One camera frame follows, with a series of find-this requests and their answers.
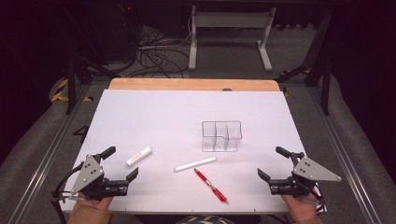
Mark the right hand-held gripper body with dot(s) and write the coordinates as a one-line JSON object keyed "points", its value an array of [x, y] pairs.
{"points": [[311, 172]]}

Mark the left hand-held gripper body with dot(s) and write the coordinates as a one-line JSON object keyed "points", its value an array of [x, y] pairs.
{"points": [[90, 177]]}

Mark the white eraser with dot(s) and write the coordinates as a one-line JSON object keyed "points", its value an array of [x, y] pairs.
{"points": [[139, 156]]}

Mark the red pen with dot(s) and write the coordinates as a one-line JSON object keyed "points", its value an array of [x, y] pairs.
{"points": [[211, 185]]}

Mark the clear plastic organizer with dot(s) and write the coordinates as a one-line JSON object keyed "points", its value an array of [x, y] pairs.
{"points": [[221, 137]]}

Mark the white pen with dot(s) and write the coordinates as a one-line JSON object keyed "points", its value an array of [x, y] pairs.
{"points": [[195, 164]]}

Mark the person's left hand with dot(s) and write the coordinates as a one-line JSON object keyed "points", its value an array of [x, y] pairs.
{"points": [[96, 203]]}

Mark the person's right hand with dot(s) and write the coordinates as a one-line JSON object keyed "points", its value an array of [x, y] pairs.
{"points": [[299, 207]]}

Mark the white board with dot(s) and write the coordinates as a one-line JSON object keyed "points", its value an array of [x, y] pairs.
{"points": [[155, 118]]}

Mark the striped clothing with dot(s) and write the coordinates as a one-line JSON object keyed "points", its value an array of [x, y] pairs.
{"points": [[205, 220]]}

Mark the yellow black hazard tape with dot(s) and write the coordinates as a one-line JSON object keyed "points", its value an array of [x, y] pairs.
{"points": [[60, 93]]}

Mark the black metal stand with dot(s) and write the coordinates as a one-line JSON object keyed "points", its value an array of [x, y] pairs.
{"points": [[325, 84], [71, 84]]}

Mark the wooden table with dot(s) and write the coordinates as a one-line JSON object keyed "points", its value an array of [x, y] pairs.
{"points": [[186, 84]]}

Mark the black computer case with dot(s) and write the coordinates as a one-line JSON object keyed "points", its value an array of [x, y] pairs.
{"points": [[120, 34]]}

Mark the metal floor rail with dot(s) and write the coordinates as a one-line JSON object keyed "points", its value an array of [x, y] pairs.
{"points": [[46, 161], [339, 149]]}

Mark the white metal table frame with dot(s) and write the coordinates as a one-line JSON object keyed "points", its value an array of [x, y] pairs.
{"points": [[230, 20]]}

